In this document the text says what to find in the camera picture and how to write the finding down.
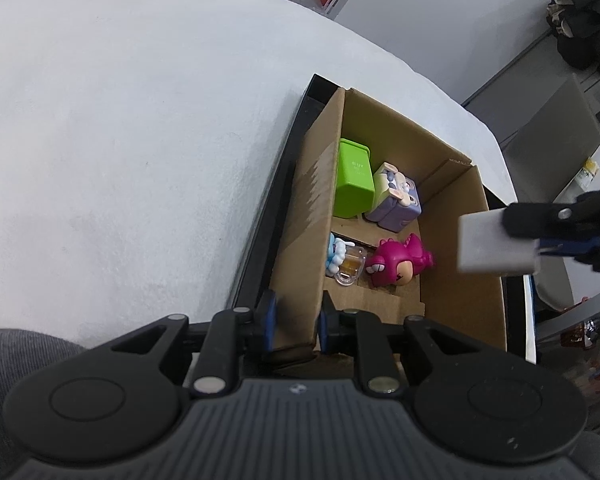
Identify green plastic box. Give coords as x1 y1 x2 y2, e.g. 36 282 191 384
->
334 138 376 219

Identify white charger plug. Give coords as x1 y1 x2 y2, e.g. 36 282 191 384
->
457 208 542 277

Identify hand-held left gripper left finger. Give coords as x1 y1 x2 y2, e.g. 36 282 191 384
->
111 289 279 397

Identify black tray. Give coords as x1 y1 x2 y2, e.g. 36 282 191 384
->
228 74 538 366

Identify dark red packet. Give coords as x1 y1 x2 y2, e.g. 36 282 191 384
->
560 317 600 350

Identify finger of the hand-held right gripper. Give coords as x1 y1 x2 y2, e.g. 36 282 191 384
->
536 236 600 277
501 170 600 241

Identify pink hooded figurine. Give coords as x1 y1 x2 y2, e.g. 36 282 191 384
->
365 234 437 287

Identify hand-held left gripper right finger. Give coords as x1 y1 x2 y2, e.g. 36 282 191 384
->
318 294 482 395

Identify purple cube rabbit toy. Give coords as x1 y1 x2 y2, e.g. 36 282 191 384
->
364 161 423 233

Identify person's grey trousers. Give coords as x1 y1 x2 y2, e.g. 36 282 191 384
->
0 328 83 480

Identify cardboard box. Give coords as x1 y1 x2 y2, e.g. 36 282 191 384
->
269 87 508 362

